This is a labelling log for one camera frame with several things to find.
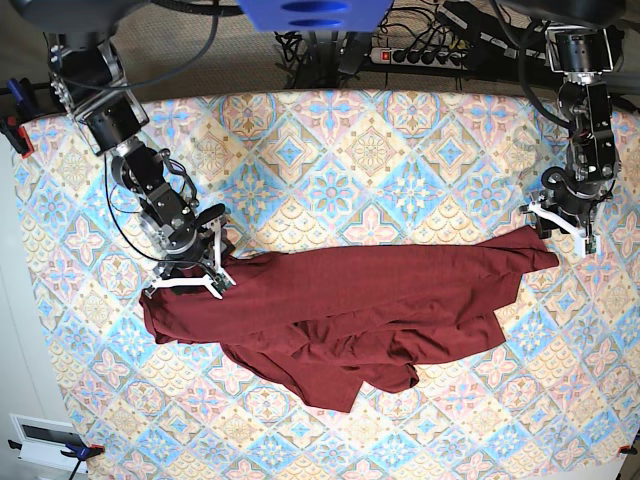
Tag patterned tablecloth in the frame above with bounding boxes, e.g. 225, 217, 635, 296
1, 91, 639, 479

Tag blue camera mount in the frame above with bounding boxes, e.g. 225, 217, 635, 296
237, 0, 392, 33

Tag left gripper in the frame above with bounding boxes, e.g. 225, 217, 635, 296
537, 184, 600, 236

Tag tangled black cables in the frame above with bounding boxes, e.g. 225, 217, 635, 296
272, 29, 351, 91

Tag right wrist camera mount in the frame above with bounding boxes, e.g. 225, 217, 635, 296
142, 218, 236, 300

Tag maroon t-shirt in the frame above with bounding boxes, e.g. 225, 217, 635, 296
140, 226, 559, 412

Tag black power strip red switch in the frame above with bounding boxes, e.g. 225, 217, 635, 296
369, 47, 464, 69

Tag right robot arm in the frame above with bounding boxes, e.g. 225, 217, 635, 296
47, 32, 228, 280

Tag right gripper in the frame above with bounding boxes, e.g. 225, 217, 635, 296
152, 203, 234, 279

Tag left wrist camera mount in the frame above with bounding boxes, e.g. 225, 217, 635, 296
519, 201, 601, 258

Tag orange right clamp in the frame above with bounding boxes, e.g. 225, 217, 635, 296
618, 445, 639, 456

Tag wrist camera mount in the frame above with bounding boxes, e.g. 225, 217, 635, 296
519, 201, 601, 258
142, 218, 236, 300

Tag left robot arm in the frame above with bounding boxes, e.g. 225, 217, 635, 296
512, 1, 626, 243

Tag white wall socket plate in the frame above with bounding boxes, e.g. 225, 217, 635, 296
9, 413, 81, 472

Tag blue orange lower clamp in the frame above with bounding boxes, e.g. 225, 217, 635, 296
7, 440, 105, 479

